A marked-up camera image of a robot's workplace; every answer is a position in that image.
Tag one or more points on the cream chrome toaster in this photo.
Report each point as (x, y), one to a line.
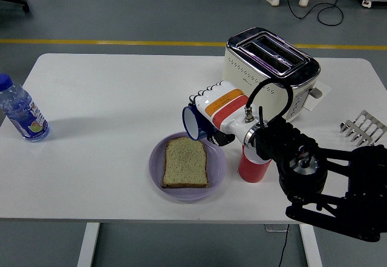
(272, 55)

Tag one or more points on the blue enamel cup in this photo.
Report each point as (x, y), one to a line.
(190, 123)

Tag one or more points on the red enamel cup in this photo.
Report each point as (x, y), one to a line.
(251, 171)

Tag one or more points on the silver metal toast rack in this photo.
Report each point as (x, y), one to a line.
(366, 121)

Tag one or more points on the slice of white bread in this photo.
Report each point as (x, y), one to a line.
(185, 164)

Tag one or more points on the white table leg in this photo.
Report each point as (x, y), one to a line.
(89, 245)
(311, 247)

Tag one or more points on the grey under-table power box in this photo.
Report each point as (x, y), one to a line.
(273, 228)

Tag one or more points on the purple round plate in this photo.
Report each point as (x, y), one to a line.
(156, 170)

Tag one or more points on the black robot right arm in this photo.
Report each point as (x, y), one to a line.
(287, 140)

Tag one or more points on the clear blue-capped water bottle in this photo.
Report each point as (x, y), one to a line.
(24, 115)

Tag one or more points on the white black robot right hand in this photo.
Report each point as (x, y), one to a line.
(223, 106)

